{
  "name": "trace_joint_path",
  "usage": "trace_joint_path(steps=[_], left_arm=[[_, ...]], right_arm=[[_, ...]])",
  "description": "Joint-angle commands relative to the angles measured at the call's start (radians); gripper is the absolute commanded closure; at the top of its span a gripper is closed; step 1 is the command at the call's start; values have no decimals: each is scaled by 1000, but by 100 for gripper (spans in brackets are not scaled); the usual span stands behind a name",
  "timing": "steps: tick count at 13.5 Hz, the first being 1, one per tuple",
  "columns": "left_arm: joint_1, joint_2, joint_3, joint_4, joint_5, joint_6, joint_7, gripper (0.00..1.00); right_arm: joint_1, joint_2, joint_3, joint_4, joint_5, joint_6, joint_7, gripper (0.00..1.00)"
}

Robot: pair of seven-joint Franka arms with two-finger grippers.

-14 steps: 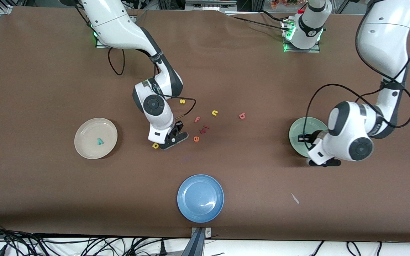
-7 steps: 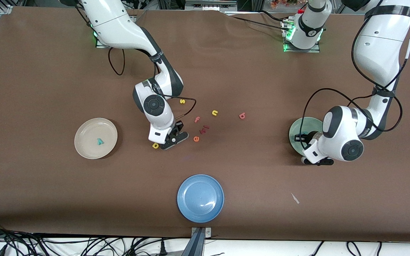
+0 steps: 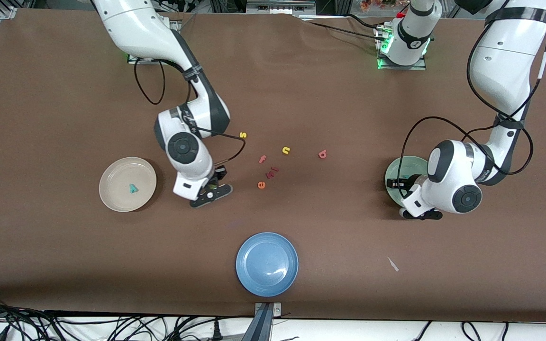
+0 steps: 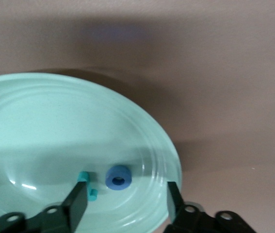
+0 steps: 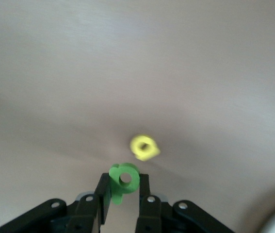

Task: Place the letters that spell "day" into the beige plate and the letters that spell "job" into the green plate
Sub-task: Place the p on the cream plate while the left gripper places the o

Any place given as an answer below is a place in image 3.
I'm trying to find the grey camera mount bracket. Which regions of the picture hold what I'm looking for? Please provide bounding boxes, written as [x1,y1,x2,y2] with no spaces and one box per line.
[242,302,283,341]

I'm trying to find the beige brown plate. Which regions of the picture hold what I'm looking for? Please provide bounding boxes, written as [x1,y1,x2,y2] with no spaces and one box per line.
[99,157,157,213]

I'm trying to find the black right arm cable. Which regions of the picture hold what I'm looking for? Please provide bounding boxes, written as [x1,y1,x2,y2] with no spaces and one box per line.
[134,59,246,164]

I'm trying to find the brown table cover sheet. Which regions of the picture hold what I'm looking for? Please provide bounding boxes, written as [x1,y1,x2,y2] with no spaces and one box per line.
[0,9,546,323]

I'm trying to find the black base cable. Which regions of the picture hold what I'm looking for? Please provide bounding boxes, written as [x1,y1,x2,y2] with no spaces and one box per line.
[346,13,387,30]
[309,21,380,39]

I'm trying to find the light green plate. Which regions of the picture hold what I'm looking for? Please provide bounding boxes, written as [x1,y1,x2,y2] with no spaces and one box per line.
[384,156,431,208]

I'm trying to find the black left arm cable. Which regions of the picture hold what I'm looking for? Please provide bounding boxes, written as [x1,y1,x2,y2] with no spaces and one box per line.
[399,0,546,190]

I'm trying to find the black tangled floor cable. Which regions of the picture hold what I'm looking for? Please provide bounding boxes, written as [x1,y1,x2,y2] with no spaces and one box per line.
[0,294,70,341]
[64,315,255,341]

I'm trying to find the silver aluminium frame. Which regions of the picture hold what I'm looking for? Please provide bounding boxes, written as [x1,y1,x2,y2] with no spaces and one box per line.
[247,0,316,15]

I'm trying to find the orange artificial flowers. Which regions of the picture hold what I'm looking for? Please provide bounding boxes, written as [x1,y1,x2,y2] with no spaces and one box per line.
[361,0,409,12]

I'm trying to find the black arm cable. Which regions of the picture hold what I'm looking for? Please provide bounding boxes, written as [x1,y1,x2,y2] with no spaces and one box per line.
[399,0,546,190]
[134,59,246,164]

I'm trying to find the blue plate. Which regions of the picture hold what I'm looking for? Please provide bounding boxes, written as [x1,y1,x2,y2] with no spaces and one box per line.
[236,232,299,298]

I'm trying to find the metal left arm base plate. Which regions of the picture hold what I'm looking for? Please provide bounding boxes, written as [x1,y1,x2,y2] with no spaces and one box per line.
[377,53,428,71]

